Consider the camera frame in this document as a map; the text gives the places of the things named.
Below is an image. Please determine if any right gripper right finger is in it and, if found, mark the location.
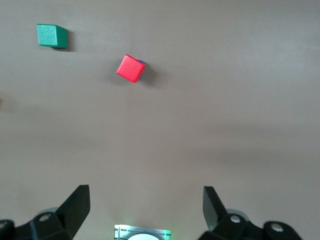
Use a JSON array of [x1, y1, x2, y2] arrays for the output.
[[197, 186, 303, 240]]

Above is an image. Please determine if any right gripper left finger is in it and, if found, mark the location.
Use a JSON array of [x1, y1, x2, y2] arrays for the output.
[[0, 184, 91, 240]]

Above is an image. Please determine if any red wooden block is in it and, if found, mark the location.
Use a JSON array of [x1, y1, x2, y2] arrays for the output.
[[116, 54, 146, 84]]

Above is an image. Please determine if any blue wooden block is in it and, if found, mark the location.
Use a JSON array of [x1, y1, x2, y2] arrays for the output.
[[136, 59, 147, 81]]

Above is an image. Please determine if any green wooden block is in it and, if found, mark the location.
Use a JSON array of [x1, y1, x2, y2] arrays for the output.
[[36, 23, 68, 50]]

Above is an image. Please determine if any brown table cover sheet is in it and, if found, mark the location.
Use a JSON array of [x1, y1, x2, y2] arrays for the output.
[[0, 0, 320, 240]]

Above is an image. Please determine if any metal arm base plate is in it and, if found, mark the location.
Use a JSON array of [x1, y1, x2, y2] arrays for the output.
[[114, 224, 172, 240]]

